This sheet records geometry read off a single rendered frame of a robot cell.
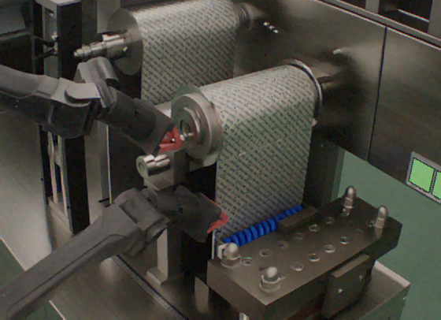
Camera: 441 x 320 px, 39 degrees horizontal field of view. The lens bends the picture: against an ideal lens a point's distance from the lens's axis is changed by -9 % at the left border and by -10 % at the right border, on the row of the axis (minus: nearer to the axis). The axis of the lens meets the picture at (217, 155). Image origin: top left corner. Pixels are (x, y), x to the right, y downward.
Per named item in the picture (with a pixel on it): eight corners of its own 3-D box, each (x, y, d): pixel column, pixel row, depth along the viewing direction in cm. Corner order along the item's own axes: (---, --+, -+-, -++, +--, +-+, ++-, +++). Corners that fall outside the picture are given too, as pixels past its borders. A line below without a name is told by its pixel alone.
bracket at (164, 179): (145, 275, 137) (141, 146, 122) (169, 265, 140) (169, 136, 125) (158, 288, 133) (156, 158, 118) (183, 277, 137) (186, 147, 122)
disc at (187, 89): (168, 145, 128) (172, 73, 121) (171, 144, 128) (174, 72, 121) (218, 180, 119) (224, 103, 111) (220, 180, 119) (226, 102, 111)
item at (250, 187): (212, 246, 127) (216, 161, 118) (299, 206, 141) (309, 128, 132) (213, 247, 127) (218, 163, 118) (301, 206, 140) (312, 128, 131)
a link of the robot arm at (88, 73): (57, 139, 102) (68, 98, 97) (41, 93, 108) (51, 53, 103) (123, 135, 109) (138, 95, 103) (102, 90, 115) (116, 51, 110)
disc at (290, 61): (266, 113, 142) (272, 49, 135) (268, 112, 143) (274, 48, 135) (316, 142, 133) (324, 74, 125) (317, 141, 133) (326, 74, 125)
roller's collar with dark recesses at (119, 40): (92, 58, 133) (92, 30, 130) (116, 52, 136) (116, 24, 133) (107, 68, 128) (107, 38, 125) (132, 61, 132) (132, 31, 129)
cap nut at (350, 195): (337, 202, 140) (340, 184, 138) (348, 197, 142) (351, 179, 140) (349, 210, 138) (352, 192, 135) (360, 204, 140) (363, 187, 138)
